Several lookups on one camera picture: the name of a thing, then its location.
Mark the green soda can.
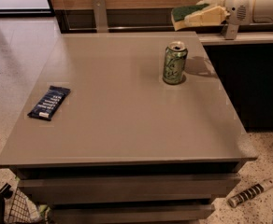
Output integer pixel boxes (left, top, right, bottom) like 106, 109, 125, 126
163, 41, 188, 85

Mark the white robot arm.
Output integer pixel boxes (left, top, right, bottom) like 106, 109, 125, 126
183, 0, 273, 195

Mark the right metal bracket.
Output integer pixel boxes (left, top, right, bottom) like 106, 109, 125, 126
222, 23, 239, 40

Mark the horizontal metal rail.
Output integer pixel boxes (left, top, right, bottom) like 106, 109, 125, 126
65, 23, 273, 34

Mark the wire mesh basket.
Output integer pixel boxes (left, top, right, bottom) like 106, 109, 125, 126
5, 189, 43, 224

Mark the lower grey drawer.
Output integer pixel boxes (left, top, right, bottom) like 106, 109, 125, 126
51, 204, 215, 224

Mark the blue rxbar blueberry wrapper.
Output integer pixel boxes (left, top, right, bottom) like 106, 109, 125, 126
27, 86, 71, 121

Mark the striped black white handle tool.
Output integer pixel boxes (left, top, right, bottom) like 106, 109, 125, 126
227, 179, 273, 208

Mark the metal bracket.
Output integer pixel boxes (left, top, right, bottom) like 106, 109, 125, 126
222, 23, 239, 40
92, 0, 108, 33

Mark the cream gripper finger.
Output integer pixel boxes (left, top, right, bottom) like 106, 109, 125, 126
197, 0, 225, 7
184, 6, 229, 27

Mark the green and yellow sponge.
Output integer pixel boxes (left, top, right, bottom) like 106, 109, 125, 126
171, 4, 208, 31

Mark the upper grey drawer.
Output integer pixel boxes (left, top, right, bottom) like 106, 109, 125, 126
19, 174, 240, 205

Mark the grey drawer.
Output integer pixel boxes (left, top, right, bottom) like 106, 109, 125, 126
19, 174, 240, 205
51, 204, 215, 224

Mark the grey drawer cabinet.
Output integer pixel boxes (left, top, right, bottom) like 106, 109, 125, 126
0, 32, 257, 211

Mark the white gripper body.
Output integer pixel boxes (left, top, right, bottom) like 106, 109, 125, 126
224, 0, 255, 25

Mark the left metal bracket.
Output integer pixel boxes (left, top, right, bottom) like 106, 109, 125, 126
92, 0, 108, 33

